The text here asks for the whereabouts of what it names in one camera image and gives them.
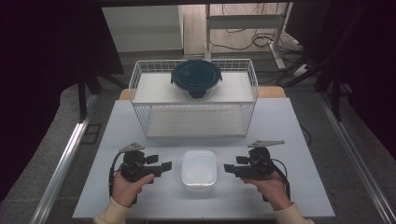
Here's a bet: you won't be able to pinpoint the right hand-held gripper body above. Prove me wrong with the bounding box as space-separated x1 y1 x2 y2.
233 139 286 181

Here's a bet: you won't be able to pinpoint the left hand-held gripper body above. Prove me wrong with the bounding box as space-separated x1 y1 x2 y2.
119 142 163 184

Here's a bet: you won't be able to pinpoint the white square lidded container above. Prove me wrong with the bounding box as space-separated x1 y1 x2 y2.
181 149 218 191

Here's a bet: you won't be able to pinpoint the white wire shelf rack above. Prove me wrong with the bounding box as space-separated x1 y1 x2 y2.
128 58 260 139

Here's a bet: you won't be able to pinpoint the round dark blue lidded container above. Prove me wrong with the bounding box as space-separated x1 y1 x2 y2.
170 59 223 100

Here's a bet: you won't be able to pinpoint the person's left hand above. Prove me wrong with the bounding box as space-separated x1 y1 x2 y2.
111 173 156 208

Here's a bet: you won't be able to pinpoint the person's right hand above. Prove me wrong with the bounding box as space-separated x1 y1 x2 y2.
241 171 294 212

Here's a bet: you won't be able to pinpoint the black stand legs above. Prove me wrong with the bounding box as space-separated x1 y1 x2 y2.
77 70 129 123
276 55 353 122

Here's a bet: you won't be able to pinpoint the grey cabinet panel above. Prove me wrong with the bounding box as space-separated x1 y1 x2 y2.
102 5 185 53

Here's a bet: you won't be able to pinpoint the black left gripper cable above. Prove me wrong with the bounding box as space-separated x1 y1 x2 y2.
107 150 125 198

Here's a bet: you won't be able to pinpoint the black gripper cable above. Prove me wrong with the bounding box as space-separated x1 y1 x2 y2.
107 150 125 198
262 158 292 203

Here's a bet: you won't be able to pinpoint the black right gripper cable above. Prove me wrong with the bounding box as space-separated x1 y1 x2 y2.
262 158 292 203

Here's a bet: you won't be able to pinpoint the silver metal rail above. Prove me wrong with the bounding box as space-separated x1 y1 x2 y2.
317 92 396 224
29 92 101 224

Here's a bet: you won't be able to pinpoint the black floor cables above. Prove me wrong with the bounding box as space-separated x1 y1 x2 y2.
208 3 304 54

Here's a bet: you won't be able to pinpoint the white metal desk frame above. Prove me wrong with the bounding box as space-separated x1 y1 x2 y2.
204 3 293 70

